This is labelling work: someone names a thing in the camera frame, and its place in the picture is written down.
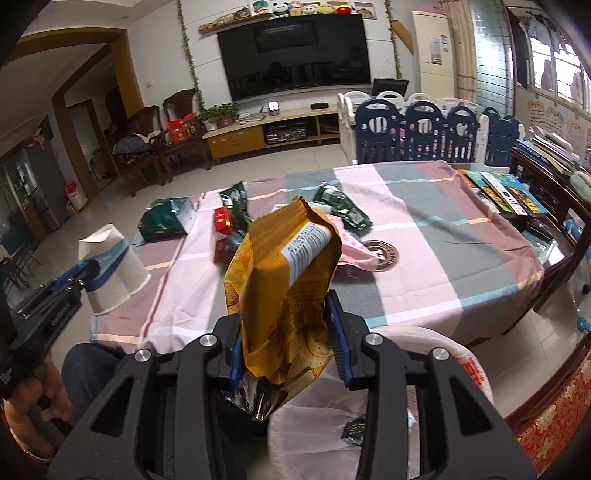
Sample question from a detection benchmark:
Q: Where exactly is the grey refrigerator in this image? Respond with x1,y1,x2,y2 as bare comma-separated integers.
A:
18,138,63,234

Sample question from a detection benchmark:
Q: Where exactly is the person's leg in jeans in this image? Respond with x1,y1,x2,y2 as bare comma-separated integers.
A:
61,342,134,416

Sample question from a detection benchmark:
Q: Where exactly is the crumpled green snack wrapper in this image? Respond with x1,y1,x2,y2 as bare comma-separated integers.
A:
219,181,254,232

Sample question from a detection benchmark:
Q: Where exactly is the red small box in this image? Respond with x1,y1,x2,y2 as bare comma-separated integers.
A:
212,206,241,236

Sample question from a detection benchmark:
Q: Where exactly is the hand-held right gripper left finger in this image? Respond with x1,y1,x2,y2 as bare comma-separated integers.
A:
48,315,245,480

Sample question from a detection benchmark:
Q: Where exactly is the white standing air conditioner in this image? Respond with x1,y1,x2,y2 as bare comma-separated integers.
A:
412,10,455,99

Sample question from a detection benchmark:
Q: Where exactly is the potted green plant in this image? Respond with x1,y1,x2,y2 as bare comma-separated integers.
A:
199,102,240,131

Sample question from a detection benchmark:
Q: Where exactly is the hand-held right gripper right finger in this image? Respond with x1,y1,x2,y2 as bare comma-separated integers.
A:
324,290,537,480

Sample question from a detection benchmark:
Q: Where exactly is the person's left forearm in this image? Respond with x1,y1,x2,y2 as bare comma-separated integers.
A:
0,415,51,476

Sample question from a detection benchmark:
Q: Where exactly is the dark red packet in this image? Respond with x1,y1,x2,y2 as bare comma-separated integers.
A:
213,235,245,265

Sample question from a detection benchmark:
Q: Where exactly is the person's left hand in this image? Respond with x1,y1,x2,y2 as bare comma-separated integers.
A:
1,364,75,452

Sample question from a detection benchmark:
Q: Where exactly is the white plastic bag red print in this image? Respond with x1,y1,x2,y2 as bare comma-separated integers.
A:
267,325,496,480

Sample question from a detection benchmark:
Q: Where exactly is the white paper cup blue band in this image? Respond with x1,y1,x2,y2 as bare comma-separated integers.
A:
78,224,151,317

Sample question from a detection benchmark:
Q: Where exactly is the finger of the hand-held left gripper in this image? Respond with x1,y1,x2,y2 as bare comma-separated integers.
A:
50,259,100,296

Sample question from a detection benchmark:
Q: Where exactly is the flat green snack wrapper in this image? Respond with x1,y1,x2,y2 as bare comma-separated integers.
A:
312,182,374,232

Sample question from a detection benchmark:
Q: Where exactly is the green ivy garland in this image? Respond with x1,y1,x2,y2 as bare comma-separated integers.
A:
385,0,403,79
178,0,206,112

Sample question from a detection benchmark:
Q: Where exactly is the dark wooden armchair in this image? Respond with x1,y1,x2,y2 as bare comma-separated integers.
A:
161,89,213,171
104,105,164,197

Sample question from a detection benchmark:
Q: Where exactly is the row of plush toys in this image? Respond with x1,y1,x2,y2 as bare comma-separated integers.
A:
249,0,375,19

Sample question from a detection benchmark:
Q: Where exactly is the teal paper bag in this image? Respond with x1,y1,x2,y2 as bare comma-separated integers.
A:
139,198,191,241

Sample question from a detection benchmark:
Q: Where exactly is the large black television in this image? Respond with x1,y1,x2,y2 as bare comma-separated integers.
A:
217,14,372,102

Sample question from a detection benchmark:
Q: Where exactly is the small green wrapper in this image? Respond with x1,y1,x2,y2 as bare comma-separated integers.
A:
341,414,370,446

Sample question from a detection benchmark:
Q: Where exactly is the round dark lid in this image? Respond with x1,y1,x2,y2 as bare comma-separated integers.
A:
362,239,399,273

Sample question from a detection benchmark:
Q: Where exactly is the dark wooden bench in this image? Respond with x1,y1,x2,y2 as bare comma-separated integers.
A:
508,148,591,315

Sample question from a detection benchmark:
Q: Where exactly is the pink plastic bag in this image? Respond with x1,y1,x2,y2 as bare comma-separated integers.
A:
323,215,393,271

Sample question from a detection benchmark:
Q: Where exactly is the plaid pink grey tablecloth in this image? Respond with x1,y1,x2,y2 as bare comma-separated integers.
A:
90,161,546,358

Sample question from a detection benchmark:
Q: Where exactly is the black monitor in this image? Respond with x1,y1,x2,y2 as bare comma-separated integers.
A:
372,78,410,100

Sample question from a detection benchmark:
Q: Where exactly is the row of picture books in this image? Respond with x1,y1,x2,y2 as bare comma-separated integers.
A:
457,168,550,217

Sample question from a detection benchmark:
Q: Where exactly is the red patterned cushion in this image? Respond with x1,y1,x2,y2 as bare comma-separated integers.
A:
515,364,591,478

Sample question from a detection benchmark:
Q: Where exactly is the yellow snack bag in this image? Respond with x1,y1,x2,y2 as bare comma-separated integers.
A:
221,196,343,422

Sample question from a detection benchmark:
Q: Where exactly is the red gift box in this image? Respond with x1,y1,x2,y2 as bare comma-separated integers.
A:
167,114,204,143

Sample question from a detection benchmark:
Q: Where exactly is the blue white playpen fence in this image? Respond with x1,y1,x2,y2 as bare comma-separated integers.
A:
337,90,525,167

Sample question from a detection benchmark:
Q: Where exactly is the stack of books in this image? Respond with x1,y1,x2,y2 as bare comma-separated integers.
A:
517,131,588,177

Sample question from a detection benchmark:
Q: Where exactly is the wooden tv cabinet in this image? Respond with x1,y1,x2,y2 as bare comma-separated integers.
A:
202,104,345,162

